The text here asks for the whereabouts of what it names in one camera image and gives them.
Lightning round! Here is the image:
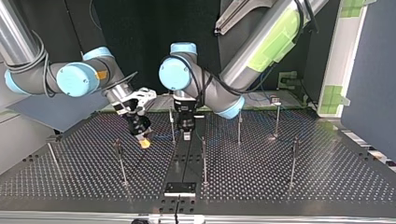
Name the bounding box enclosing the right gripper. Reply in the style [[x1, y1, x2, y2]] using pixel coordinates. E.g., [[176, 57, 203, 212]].
[[125, 106, 153, 150]]

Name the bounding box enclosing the blue cable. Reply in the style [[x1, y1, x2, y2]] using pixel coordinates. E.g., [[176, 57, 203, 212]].
[[145, 129, 205, 143]]

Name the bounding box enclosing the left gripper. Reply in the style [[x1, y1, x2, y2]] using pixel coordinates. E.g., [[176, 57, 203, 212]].
[[174, 105, 198, 142]]

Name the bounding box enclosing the grey board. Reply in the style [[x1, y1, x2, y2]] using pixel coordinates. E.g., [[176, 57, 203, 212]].
[[5, 91, 110, 133]]

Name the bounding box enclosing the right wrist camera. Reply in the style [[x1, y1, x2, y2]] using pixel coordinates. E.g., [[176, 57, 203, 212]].
[[111, 87, 158, 117]]

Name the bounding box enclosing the black cable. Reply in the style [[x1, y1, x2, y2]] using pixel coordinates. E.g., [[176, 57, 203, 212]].
[[4, 29, 52, 99], [179, 0, 319, 107]]

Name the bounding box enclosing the metal post with orange clip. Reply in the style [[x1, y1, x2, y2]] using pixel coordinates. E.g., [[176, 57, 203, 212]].
[[270, 95, 283, 139]]

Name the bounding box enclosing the black panel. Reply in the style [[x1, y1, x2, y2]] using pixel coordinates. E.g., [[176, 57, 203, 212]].
[[64, 0, 314, 96]]

